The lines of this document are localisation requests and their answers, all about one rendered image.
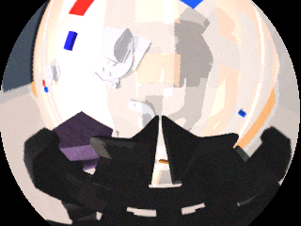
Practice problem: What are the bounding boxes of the blue flat block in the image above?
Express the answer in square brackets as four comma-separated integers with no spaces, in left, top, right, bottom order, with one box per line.
[64,31,78,50]

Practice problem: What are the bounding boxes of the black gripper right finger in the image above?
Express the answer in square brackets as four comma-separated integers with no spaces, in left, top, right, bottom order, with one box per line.
[161,114,240,185]

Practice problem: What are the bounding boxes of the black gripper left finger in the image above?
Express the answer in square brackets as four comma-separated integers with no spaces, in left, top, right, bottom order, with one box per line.
[90,116,159,186]

